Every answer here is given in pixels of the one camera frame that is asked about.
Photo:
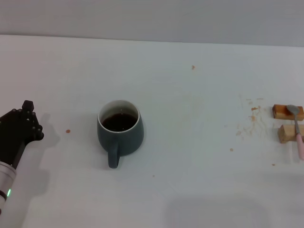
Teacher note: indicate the light wooden block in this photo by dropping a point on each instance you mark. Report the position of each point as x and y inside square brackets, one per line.
[287, 134]

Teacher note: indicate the grey ceramic cup with coffee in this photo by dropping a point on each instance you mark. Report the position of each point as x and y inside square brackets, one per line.
[123, 142]

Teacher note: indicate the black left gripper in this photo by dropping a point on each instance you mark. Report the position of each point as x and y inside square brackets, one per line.
[12, 142]

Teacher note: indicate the dark stained wooden block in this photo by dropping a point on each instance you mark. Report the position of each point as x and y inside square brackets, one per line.
[280, 112]

